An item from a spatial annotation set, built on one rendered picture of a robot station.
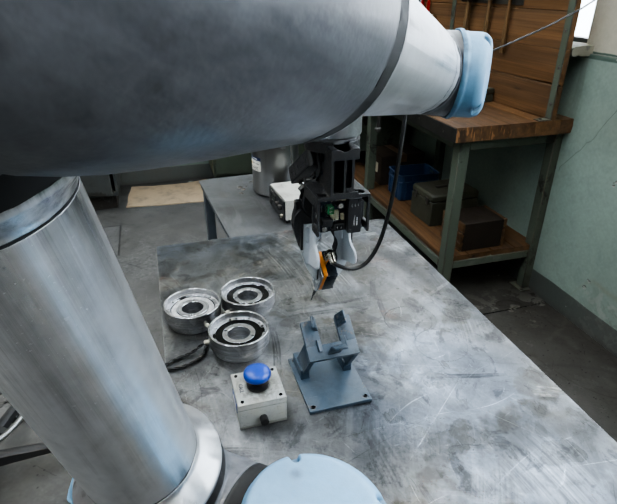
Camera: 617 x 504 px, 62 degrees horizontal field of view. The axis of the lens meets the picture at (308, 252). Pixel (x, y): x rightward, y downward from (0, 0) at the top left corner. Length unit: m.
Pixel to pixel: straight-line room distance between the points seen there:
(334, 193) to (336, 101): 0.47
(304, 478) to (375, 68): 0.33
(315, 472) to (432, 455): 0.35
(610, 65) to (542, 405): 1.72
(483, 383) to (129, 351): 0.68
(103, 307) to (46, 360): 0.04
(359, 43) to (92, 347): 0.20
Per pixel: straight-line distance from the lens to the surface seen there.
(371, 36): 0.17
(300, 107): 0.16
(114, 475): 0.37
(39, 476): 1.95
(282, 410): 0.78
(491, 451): 0.80
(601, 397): 2.28
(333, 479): 0.44
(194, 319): 0.95
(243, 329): 0.94
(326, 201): 0.65
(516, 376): 0.93
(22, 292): 0.26
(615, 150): 2.37
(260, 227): 1.65
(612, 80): 2.39
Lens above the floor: 1.37
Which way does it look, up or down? 28 degrees down
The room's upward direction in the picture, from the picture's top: straight up
